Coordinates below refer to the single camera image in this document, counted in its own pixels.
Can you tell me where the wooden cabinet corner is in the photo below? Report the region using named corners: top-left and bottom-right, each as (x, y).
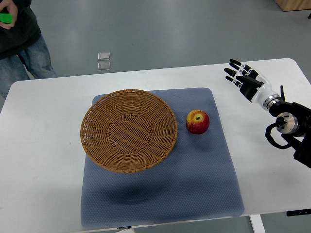
top-left (275, 0), bottom-right (311, 12)

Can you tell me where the red yellow apple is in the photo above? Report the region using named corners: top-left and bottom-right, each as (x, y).
top-left (186, 109), bottom-right (210, 134)

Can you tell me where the brown wicker basket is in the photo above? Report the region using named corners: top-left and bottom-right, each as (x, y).
top-left (80, 89), bottom-right (178, 173)

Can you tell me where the upper metal floor plate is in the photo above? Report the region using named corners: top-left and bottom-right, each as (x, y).
top-left (97, 52), bottom-right (110, 61)

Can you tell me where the blue grey table mat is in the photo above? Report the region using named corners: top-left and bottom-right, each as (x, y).
top-left (81, 88), bottom-right (244, 228)

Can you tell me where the metal floor plate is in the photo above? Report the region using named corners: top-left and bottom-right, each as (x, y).
top-left (97, 52), bottom-right (110, 61)
top-left (98, 61), bottom-right (110, 71)

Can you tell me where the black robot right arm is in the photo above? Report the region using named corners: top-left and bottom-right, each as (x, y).
top-left (263, 86), bottom-right (311, 167)

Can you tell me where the green box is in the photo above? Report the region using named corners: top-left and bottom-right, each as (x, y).
top-left (0, 12), bottom-right (13, 24)

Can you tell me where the white table leg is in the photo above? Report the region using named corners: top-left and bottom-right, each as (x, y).
top-left (249, 215), bottom-right (266, 233)

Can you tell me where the person in dark jacket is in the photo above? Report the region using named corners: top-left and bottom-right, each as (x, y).
top-left (0, 0), bottom-right (57, 98)

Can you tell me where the black table control panel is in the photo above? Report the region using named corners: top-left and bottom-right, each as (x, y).
top-left (286, 209), bottom-right (311, 216)

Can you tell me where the lower metal floor plate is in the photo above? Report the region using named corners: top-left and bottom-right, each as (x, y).
top-left (98, 61), bottom-right (110, 71)

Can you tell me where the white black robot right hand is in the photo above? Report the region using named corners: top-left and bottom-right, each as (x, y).
top-left (224, 59), bottom-right (281, 111)

